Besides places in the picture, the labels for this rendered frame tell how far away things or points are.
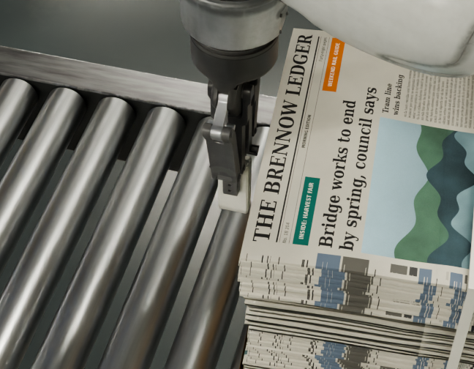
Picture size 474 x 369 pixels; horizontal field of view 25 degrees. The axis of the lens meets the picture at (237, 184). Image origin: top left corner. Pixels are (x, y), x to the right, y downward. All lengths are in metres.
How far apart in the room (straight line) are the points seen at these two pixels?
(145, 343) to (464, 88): 0.40
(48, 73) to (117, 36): 1.28
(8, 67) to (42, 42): 1.27
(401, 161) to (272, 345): 0.20
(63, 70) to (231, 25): 0.55
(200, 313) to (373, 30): 0.48
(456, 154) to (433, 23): 0.28
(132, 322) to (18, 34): 1.65
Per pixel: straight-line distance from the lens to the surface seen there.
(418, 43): 0.70
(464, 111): 0.99
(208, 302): 1.11
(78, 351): 1.10
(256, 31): 0.85
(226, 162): 0.95
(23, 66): 1.38
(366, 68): 1.01
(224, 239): 1.16
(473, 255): 0.87
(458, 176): 0.93
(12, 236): 1.21
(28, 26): 2.70
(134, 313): 1.11
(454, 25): 0.69
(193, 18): 0.86
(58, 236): 1.19
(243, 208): 1.05
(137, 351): 1.09
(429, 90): 1.00
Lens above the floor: 1.71
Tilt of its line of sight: 49 degrees down
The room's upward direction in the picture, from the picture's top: straight up
